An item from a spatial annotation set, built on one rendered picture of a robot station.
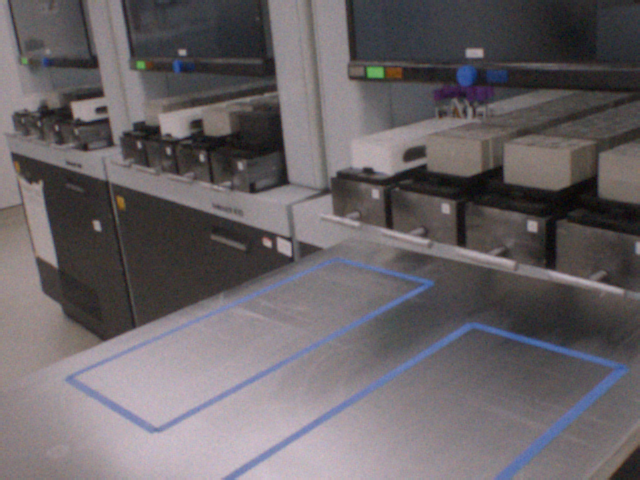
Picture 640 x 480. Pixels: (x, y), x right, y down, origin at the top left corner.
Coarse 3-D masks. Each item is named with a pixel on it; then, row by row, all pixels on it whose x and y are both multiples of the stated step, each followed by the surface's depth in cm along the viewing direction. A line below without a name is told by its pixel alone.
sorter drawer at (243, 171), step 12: (216, 156) 160; (228, 156) 157; (240, 156) 154; (252, 156) 154; (264, 156) 155; (276, 156) 157; (216, 168) 162; (228, 168) 158; (240, 168) 154; (252, 168) 153; (264, 168) 155; (276, 168) 157; (216, 180) 163; (228, 180) 159; (240, 180) 155; (252, 180) 154; (228, 192) 153
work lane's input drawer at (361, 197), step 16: (336, 176) 132; (352, 176) 128; (368, 176) 125; (384, 176) 124; (400, 176) 125; (336, 192) 131; (352, 192) 128; (368, 192) 125; (384, 192) 122; (336, 208) 133; (352, 208) 129; (368, 208) 126; (384, 208) 123; (336, 224) 127; (352, 224) 123; (384, 224) 124
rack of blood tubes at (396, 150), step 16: (400, 128) 137; (416, 128) 136; (432, 128) 135; (448, 128) 133; (352, 144) 130; (368, 144) 127; (384, 144) 125; (400, 144) 125; (416, 144) 127; (368, 160) 128; (384, 160) 125; (400, 160) 126; (416, 160) 128
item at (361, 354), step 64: (320, 256) 89; (384, 256) 87; (192, 320) 75; (256, 320) 74; (320, 320) 72; (384, 320) 71; (448, 320) 69; (512, 320) 68; (576, 320) 67; (64, 384) 65; (128, 384) 64; (192, 384) 63; (256, 384) 62; (320, 384) 61; (384, 384) 60; (448, 384) 59; (512, 384) 58; (576, 384) 57; (0, 448) 56; (64, 448) 55; (128, 448) 55; (192, 448) 54; (256, 448) 53; (320, 448) 52; (384, 448) 51; (448, 448) 51; (512, 448) 50; (576, 448) 49
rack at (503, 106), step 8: (520, 96) 158; (528, 96) 157; (536, 96) 156; (544, 96) 155; (552, 96) 155; (560, 96) 154; (496, 104) 151; (504, 104) 152; (512, 104) 150; (520, 104) 149; (528, 104) 148; (496, 112) 144; (504, 112) 142
